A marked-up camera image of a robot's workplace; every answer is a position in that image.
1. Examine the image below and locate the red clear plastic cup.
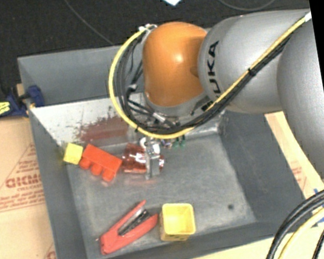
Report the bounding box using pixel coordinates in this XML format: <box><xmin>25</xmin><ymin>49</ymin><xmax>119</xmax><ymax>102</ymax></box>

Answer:
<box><xmin>118</xmin><ymin>137</ymin><xmax>167</xmax><ymax>177</ymax></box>

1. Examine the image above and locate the red stapler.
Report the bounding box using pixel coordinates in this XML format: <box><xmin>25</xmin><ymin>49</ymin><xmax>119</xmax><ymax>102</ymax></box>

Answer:
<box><xmin>92</xmin><ymin>198</ymin><xmax>165</xmax><ymax>257</ymax></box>

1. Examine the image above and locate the brown cardboard board, red print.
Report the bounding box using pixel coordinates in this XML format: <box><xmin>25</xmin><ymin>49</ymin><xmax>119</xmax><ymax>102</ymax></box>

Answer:
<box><xmin>0</xmin><ymin>58</ymin><xmax>324</xmax><ymax>259</ymax></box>

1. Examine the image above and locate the orange toy building brick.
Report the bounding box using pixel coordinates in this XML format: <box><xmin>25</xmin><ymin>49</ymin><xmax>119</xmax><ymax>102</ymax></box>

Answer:
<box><xmin>75</xmin><ymin>138</ymin><xmax>127</xmax><ymax>187</ymax></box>

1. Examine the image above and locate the yellow cube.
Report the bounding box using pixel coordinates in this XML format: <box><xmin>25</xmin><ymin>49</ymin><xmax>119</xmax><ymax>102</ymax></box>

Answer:
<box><xmin>60</xmin><ymin>140</ymin><xmax>87</xmax><ymax>167</ymax></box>

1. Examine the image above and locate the yellow square cup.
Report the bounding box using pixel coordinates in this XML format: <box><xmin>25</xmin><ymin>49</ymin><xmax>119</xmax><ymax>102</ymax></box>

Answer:
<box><xmin>154</xmin><ymin>198</ymin><xmax>199</xmax><ymax>246</ymax></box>

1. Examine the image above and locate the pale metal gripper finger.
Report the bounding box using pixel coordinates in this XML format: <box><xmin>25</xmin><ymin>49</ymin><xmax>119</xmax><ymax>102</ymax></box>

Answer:
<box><xmin>140</xmin><ymin>143</ymin><xmax>165</xmax><ymax>181</ymax></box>

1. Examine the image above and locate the grey metal bin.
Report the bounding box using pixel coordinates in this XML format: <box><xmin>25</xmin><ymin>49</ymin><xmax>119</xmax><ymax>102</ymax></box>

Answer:
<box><xmin>16</xmin><ymin>14</ymin><xmax>316</xmax><ymax>259</ymax></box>

